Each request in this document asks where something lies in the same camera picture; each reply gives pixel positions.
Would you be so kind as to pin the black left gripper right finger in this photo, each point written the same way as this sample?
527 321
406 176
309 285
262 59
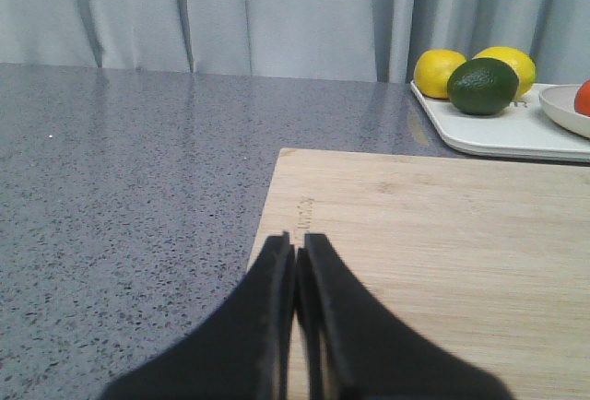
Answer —
358 349

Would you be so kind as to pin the dark green lime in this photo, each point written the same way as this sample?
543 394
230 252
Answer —
482 86

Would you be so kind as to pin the beige round plate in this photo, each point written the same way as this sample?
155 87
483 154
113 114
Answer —
557 102

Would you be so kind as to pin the wooden cutting board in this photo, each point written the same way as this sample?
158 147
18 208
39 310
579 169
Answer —
488 259

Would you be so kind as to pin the white rectangular bear tray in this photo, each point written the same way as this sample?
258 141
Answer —
521 131

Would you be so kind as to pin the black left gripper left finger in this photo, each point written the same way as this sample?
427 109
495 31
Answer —
241 351

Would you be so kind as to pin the yellow lemon on left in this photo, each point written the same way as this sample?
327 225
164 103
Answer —
433 70

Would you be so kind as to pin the yellow lemon on right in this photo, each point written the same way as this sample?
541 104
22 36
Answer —
522 64

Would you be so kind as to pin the yellow lemon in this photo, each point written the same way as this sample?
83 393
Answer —
522 64
433 70

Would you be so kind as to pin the orange mandarin fruit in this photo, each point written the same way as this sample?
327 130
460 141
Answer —
582 99

